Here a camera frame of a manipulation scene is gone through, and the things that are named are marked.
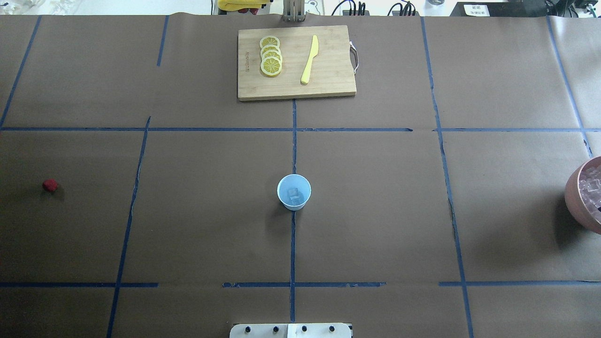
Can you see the bamboo cutting board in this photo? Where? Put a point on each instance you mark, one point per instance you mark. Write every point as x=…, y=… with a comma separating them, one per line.
x=332, y=74

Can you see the pink bowl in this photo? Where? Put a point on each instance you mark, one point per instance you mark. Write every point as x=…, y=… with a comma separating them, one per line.
x=574, y=201

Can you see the red strawberry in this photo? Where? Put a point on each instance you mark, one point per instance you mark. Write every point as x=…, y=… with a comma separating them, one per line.
x=50, y=185

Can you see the lemon slice top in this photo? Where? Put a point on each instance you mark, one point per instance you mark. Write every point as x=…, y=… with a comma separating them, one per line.
x=269, y=41

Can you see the light blue plastic cup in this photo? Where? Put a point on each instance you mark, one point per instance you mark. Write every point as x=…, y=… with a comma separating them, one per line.
x=291, y=181

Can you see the lemon slice bottom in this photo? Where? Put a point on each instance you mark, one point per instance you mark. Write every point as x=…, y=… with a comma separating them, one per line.
x=271, y=68

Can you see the lemon slice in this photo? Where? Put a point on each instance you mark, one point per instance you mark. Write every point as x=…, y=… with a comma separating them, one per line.
x=269, y=48
x=271, y=68
x=269, y=41
x=272, y=58

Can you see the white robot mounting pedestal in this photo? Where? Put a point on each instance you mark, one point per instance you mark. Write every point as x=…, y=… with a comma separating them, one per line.
x=292, y=330

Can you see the pile of ice cubes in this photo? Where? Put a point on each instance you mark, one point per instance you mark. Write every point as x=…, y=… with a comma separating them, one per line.
x=590, y=190

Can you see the yellow cloth bag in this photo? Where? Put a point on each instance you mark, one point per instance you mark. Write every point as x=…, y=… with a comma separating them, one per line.
x=242, y=6

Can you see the yellow plastic knife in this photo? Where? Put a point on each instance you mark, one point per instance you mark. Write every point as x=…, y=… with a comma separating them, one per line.
x=313, y=52

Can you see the aluminium frame post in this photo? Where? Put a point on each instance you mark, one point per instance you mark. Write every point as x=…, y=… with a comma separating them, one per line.
x=294, y=11

